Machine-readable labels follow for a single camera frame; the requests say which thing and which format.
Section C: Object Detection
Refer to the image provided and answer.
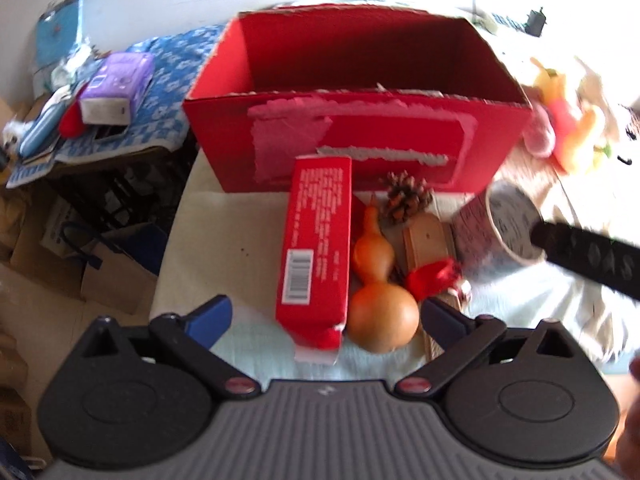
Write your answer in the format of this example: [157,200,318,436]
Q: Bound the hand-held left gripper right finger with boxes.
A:
[395,297,576,401]

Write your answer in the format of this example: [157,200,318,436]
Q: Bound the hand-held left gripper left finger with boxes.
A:
[85,295,261,401]

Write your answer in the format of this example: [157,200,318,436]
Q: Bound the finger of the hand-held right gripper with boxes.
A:
[530,220,640,303]

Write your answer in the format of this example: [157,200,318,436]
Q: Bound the red tassel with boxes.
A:
[405,257,463,301]

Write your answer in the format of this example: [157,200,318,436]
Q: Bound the orange-brown gourd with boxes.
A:
[346,192,421,354]

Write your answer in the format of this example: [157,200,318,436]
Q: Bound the tan wooden block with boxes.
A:
[400,212,458,281]

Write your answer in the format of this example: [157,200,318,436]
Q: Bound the pine cone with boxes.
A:
[380,170,435,225]

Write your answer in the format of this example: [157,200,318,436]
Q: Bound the red carton with barcode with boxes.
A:
[275,156,353,363]

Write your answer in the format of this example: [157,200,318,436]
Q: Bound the red cardboard box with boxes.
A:
[182,2,533,196]

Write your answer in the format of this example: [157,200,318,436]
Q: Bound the cream cloth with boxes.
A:
[150,150,640,381]

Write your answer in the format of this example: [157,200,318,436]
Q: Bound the pink plush toy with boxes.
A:
[522,102,556,158]

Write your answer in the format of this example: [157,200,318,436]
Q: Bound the yellow and red plush toy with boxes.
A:
[530,57,616,173]

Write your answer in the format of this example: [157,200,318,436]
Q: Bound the brown cardboard box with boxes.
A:
[10,195,66,281]

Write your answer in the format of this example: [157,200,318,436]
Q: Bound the black phone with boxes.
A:
[92,122,133,143]

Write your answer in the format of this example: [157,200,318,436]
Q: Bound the blue floral cloth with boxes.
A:
[5,25,226,191]

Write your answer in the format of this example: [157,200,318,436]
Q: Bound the red fabric item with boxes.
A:
[60,92,91,138]

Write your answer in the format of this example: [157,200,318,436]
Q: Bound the black charger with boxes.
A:
[522,7,548,36]

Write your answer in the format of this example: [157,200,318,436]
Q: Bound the blue case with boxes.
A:
[20,105,63,156]

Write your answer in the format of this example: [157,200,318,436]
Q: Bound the purple tissue pack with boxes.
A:
[80,52,156,126]

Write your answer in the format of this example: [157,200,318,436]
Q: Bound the small white plush toy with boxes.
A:
[0,117,26,153]

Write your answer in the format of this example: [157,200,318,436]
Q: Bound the light blue box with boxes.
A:
[35,0,86,76]

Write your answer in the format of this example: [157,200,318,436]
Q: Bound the paper bag with blue handles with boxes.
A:
[60,220,168,316]

